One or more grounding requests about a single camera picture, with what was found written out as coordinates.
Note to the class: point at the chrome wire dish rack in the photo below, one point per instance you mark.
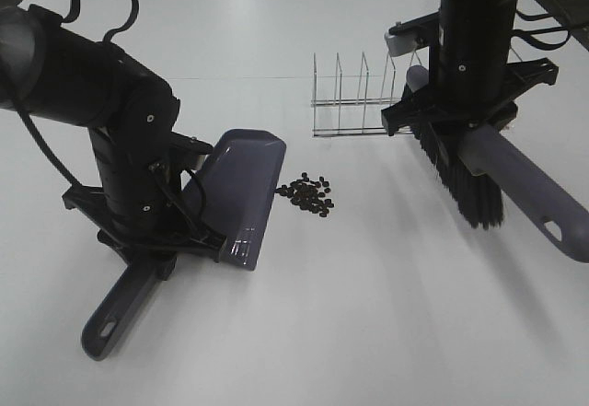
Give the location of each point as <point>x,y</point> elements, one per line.
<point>350,105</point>

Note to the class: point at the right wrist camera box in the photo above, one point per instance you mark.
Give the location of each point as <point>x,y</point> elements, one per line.
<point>413,35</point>

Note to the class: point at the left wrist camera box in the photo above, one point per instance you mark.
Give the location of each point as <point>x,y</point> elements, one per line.
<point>188,152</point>

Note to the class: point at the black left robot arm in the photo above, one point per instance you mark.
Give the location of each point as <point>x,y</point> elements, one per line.
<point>49,72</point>

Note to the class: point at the purple plastic dustpan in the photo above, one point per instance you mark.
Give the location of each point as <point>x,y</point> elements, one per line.
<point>239,178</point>

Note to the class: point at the purple hand brush black bristles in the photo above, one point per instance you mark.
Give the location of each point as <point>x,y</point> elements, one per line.
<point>494,168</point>

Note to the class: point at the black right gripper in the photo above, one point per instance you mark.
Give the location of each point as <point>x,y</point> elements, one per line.
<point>448,103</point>

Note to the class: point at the pile of coffee beans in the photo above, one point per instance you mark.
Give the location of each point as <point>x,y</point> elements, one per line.
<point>308,195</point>

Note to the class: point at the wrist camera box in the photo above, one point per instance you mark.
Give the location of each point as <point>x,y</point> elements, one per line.
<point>188,152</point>
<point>413,35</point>

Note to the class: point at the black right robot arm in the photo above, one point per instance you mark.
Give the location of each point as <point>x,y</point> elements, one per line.
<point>474,34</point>

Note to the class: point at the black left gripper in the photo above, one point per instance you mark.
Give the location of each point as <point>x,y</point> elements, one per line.
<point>140,207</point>

